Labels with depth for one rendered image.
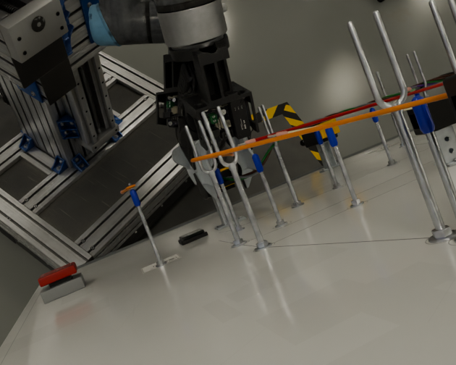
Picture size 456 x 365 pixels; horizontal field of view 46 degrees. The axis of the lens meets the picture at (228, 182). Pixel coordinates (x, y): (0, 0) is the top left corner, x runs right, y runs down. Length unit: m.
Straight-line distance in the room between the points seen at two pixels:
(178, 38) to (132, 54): 2.20
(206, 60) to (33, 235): 1.40
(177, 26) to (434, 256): 0.40
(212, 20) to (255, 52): 2.18
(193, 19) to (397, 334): 0.45
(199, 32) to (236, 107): 0.10
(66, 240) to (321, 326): 1.64
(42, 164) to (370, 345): 1.94
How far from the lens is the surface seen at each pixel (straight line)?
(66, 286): 0.75
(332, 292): 0.31
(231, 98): 0.62
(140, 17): 1.01
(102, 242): 1.84
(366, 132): 2.47
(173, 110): 0.87
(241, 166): 0.72
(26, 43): 1.21
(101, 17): 1.02
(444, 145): 0.62
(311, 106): 2.53
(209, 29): 0.61
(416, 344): 0.22
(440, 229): 0.34
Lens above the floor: 1.77
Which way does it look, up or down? 53 degrees down
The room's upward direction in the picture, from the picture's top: straight up
